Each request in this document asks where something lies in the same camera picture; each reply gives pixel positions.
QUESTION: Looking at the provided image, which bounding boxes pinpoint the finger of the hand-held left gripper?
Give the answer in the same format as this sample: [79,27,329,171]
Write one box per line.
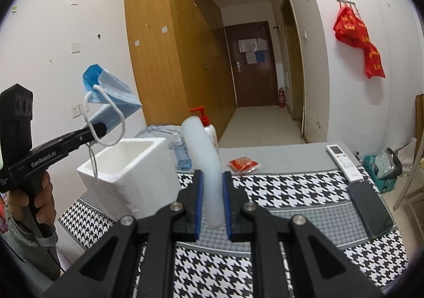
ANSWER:
[79,121,107,149]

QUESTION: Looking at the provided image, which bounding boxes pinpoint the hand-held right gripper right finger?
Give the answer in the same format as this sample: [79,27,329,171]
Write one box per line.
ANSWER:
[223,170,381,298]

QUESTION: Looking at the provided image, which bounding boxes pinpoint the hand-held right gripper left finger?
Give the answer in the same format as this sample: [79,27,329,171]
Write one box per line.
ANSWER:
[45,169,204,298]

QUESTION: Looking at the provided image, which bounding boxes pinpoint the white soft tube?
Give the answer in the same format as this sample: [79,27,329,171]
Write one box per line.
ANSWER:
[182,116,223,228]

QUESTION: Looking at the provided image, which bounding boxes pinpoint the blue face mask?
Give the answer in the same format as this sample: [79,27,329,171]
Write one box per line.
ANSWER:
[82,64,143,186]

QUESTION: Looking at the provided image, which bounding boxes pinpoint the white foam box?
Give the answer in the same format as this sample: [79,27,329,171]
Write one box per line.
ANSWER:
[77,138,181,221]

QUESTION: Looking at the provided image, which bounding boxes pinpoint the person's left forearm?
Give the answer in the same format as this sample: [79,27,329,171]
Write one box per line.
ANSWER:
[4,215,59,280]

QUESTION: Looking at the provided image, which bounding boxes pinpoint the person's left hand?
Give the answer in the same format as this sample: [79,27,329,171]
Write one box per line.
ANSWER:
[6,171,58,230]

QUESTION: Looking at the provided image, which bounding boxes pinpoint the red snack packet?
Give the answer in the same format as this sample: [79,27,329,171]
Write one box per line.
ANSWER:
[228,157,259,175]

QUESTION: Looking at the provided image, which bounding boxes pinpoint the blue spray bottle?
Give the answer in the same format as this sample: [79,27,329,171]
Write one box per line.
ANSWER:
[169,135,193,171]

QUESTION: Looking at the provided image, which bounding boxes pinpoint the white lotion bottle red pump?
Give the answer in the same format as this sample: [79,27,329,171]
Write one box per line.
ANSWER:
[190,106,221,160]

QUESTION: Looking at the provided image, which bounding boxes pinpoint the houndstooth table cloth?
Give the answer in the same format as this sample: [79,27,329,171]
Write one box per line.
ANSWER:
[59,170,409,287]

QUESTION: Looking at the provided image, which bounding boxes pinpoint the wooden wardrobe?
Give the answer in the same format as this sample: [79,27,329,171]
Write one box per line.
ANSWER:
[124,0,237,140]

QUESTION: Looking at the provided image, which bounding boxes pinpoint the dark brown entrance door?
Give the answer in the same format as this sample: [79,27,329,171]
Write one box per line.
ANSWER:
[225,21,278,108]

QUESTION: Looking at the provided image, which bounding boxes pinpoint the white remote control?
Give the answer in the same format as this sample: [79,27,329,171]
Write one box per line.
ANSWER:
[326,144,363,182]

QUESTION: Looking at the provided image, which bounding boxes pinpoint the black smartphone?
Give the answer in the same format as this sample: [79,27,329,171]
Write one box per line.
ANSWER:
[347,182,395,240]

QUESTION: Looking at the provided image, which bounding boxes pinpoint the wooden side door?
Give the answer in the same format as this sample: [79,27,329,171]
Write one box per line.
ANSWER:
[280,0,305,123]

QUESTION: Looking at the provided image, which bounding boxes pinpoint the teal storage basket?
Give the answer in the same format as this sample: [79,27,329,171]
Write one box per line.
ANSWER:
[363,148,403,194]

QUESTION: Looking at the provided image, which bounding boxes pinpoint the papers on door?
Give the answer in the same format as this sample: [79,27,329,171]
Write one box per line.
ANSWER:
[238,39,267,63]

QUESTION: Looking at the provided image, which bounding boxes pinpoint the white metal bunk bed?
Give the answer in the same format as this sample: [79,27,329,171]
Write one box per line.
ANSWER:
[394,119,424,211]

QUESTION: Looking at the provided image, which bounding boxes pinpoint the red plastic bag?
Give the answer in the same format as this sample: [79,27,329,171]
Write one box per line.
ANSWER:
[363,42,386,79]

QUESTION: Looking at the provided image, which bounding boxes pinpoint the wooden boards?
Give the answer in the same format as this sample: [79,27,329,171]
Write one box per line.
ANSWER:
[416,94,424,127]

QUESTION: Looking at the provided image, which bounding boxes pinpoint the red cloth on wall hook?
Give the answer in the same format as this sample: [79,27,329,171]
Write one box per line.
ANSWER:
[334,6,369,48]

